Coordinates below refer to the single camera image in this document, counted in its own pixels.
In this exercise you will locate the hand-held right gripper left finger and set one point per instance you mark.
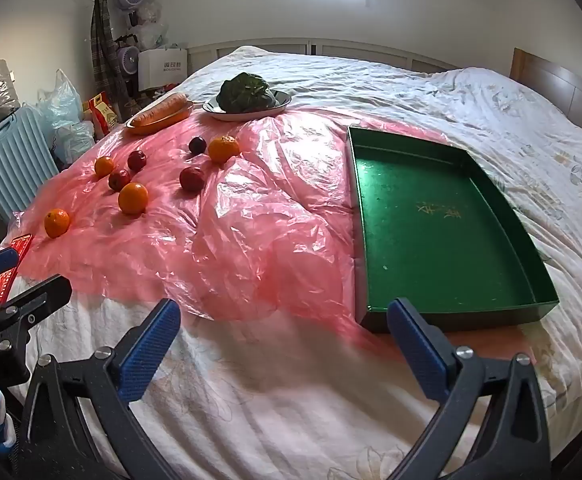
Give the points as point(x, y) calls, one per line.
point(151, 347)

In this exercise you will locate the small orange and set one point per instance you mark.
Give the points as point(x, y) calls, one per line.
point(104, 166)
point(57, 223)

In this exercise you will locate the translucent plastic bag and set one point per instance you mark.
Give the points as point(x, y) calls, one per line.
point(63, 110)

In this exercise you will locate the plaid scarf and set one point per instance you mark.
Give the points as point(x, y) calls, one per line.
point(103, 45)

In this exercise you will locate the large orange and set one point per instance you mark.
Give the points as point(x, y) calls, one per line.
point(133, 198)
point(223, 148)

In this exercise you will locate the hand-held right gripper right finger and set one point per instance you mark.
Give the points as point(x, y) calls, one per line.
point(416, 350)

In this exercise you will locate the red and yellow packet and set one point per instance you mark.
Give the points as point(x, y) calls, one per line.
point(102, 115)

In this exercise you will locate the white cardboard box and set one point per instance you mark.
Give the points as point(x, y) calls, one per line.
point(163, 70)

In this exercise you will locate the green tray box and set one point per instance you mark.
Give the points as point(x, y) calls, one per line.
point(436, 240)

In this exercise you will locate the red flat packet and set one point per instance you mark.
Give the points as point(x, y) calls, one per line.
point(13, 260)

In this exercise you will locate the wooden headboard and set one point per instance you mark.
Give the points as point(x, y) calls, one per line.
point(556, 85)

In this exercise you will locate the dark purple plum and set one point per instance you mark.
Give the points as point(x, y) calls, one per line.
point(197, 145)

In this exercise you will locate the light blue suitcase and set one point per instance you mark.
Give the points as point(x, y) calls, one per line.
point(16, 160)

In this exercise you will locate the green leafy vegetable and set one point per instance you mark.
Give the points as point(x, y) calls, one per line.
point(246, 91)

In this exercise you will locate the pink plastic sheet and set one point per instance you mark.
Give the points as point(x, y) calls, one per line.
point(251, 210)

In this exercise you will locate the carrot on orange plate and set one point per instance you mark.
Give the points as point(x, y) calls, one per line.
point(166, 124)

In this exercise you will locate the clear plastic bags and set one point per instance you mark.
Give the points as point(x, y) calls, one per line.
point(151, 27)

